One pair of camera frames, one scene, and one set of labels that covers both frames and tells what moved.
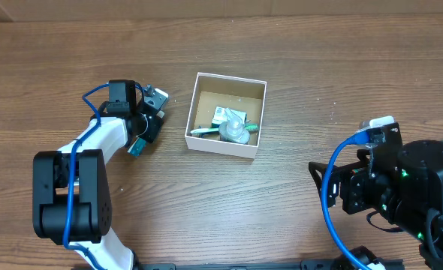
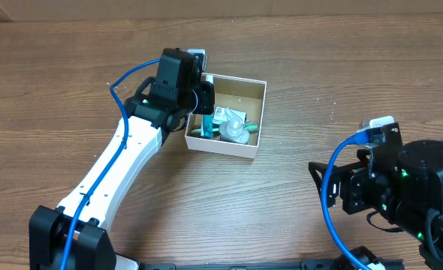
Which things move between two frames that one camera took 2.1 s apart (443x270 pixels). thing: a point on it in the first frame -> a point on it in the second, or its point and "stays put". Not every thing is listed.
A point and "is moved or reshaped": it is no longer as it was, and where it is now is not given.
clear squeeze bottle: [233, 128] stays put
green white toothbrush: [251, 127] stays put
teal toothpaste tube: [138, 147] is moved or reshaped
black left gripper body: [149, 125] -> [203, 95]
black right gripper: [356, 196] stays put
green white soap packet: [220, 116] stays put
